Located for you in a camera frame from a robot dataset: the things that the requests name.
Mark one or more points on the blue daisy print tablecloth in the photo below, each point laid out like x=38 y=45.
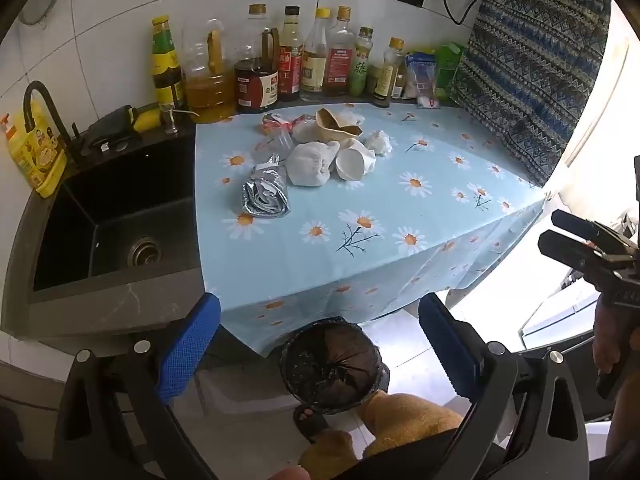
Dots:
x=400 y=210

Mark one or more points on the green label sauce bottle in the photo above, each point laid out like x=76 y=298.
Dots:
x=165 y=60

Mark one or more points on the beige paper bowl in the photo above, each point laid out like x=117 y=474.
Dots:
x=332 y=127

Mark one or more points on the clear cooking oil jug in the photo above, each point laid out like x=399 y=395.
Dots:
x=210 y=95

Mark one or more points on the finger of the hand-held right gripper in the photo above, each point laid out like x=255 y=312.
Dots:
x=575 y=222
x=560 y=250

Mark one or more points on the white blue plastic packet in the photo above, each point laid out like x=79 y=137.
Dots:
x=420 y=77

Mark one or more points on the yellow sponge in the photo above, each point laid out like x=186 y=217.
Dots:
x=145 y=119

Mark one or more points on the red white wrapper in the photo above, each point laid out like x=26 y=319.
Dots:
x=277 y=121

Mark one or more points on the person's right forearm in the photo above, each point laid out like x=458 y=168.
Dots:
x=627 y=415

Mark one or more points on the light green label bottle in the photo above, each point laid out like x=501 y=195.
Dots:
x=359 y=72

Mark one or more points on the bin with black bag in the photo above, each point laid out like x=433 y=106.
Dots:
x=325 y=370

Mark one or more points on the dark bottle red label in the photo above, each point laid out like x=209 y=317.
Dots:
x=290 y=65

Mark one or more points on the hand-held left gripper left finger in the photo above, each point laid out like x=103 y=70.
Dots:
x=190 y=345

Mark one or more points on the silver foil wrapper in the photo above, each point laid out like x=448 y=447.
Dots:
x=265 y=195

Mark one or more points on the black kitchen sink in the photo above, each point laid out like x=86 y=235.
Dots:
x=100 y=220

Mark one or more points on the blue patterned cloth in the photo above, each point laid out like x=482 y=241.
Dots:
x=525 y=60

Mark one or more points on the clear bottle cream label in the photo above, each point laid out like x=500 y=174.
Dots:
x=314 y=67

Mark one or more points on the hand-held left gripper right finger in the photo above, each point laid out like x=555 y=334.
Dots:
x=447 y=347

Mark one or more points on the soap dispenser pump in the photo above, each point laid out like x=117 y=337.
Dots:
x=170 y=115

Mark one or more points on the square bottle red label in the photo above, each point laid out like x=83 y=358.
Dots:
x=339 y=67

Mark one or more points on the white tissue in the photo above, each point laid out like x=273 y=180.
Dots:
x=379 y=141

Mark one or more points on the green packet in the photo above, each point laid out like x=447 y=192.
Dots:
x=450 y=62

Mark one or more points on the person's yellow pants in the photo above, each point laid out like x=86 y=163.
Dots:
x=400 y=420

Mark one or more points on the white paper cup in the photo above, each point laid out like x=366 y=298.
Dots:
x=352 y=162

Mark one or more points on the black faucet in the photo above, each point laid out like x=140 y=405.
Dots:
x=50 y=105

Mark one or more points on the small bottle yellow label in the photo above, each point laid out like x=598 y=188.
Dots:
x=385 y=77

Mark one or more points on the person's black sandal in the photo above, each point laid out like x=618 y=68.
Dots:
x=310 y=425

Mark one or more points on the clear plastic bag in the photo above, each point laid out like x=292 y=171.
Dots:
x=280 y=142

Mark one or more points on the black sink rack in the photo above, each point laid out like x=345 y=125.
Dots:
x=107 y=130

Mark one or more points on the yellow dish soap bottle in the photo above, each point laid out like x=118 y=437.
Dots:
x=35 y=160

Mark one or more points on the person's right hand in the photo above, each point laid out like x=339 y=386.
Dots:
x=612 y=335

